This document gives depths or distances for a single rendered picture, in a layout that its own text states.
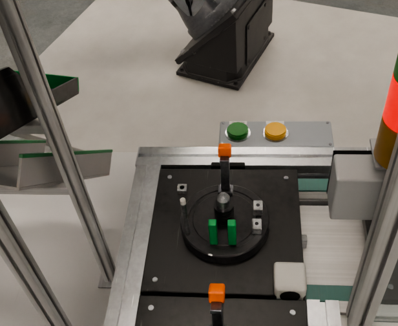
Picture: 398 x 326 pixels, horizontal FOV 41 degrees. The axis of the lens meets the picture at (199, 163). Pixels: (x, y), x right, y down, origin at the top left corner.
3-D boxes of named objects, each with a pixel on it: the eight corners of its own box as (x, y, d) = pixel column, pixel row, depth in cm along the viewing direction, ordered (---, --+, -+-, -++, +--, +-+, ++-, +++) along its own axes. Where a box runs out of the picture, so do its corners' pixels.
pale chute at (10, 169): (41, 165, 94) (43, 140, 93) (110, 175, 91) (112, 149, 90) (-74, 175, 66) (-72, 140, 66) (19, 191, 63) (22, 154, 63)
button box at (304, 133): (221, 141, 106) (219, 119, 102) (327, 142, 104) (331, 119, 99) (219, 168, 101) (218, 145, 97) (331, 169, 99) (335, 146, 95)
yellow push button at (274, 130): (264, 129, 100) (264, 121, 99) (285, 129, 100) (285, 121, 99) (264, 143, 98) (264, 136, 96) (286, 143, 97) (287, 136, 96)
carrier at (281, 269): (161, 175, 95) (151, 125, 85) (296, 176, 92) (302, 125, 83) (141, 299, 79) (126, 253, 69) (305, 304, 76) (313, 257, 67)
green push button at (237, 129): (227, 129, 101) (227, 121, 100) (248, 129, 101) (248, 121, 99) (227, 143, 98) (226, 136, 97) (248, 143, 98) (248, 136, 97)
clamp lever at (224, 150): (219, 185, 86) (218, 142, 83) (232, 185, 86) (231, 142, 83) (218, 196, 83) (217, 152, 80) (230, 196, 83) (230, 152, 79)
